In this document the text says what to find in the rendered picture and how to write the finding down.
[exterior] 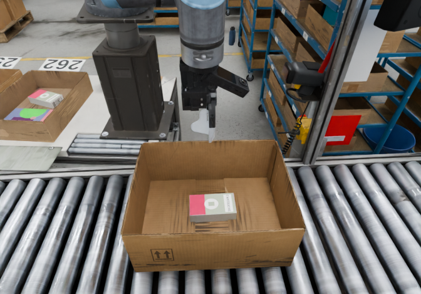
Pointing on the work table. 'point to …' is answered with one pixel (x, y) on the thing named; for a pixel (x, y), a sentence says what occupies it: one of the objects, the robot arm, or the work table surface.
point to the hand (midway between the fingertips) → (211, 125)
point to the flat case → (18, 114)
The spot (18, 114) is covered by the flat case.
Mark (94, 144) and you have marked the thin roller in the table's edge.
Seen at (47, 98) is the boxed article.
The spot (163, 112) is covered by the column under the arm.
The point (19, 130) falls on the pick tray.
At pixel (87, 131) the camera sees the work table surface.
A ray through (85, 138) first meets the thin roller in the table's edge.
